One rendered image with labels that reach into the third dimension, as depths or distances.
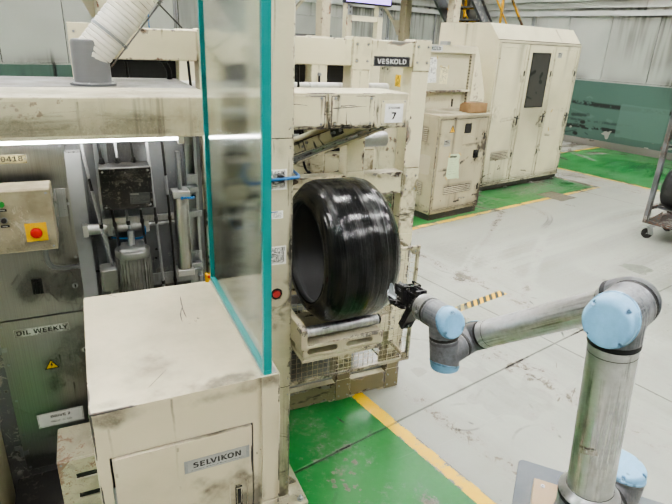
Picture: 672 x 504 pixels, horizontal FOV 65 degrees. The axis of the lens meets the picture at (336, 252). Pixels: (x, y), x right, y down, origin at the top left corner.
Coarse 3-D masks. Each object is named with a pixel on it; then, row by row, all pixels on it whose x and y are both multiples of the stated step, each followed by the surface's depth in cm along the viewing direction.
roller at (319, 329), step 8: (344, 320) 216; (352, 320) 217; (360, 320) 218; (368, 320) 219; (376, 320) 221; (312, 328) 209; (320, 328) 210; (328, 328) 212; (336, 328) 213; (344, 328) 215; (352, 328) 217; (312, 336) 210
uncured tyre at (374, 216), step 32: (320, 192) 200; (352, 192) 200; (320, 224) 195; (352, 224) 192; (384, 224) 197; (320, 256) 245; (352, 256) 190; (384, 256) 195; (320, 288) 238; (352, 288) 194; (384, 288) 201
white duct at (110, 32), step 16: (112, 0) 174; (128, 0) 174; (144, 0) 176; (96, 16) 175; (112, 16) 174; (128, 16) 176; (144, 16) 180; (96, 32) 174; (112, 32) 175; (128, 32) 179; (96, 48) 175; (112, 48) 178
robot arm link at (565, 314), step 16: (656, 288) 124; (544, 304) 150; (560, 304) 144; (576, 304) 139; (496, 320) 162; (512, 320) 156; (528, 320) 151; (544, 320) 147; (560, 320) 143; (576, 320) 140; (464, 336) 167; (480, 336) 165; (496, 336) 161; (512, 336) 157; (528, 336) 153
